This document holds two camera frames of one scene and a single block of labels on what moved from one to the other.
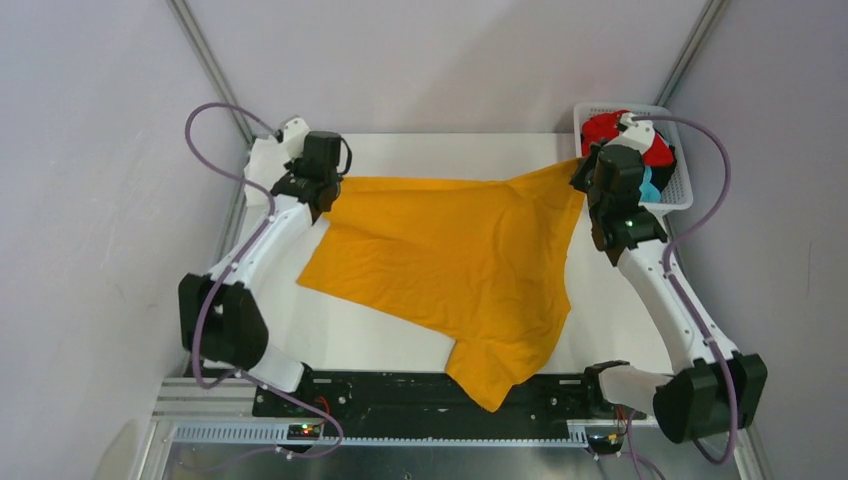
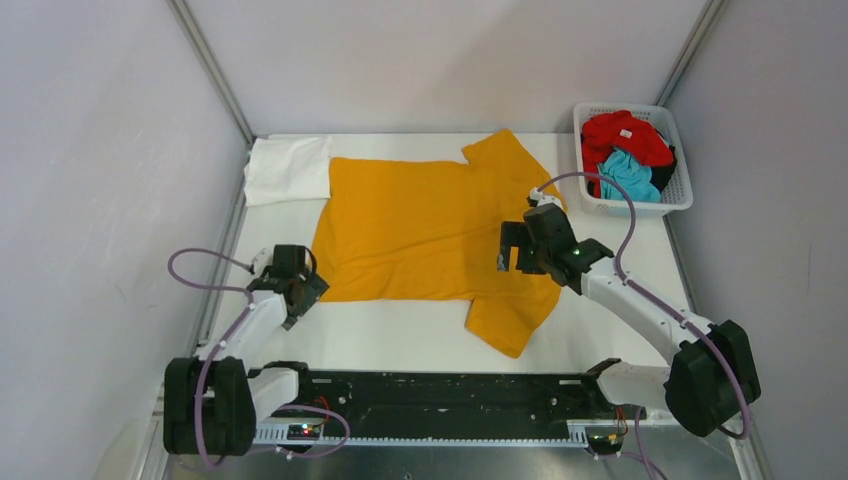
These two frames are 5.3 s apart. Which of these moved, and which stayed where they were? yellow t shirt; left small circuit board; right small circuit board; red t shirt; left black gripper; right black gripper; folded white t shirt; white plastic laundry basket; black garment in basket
Moved: right black gripper; yellow t shirt; left black gripper
Stayed: right small circuit board; left small circuit board; black garment in basket; folded white t shirt; white plastic laundry basket; red t shirt
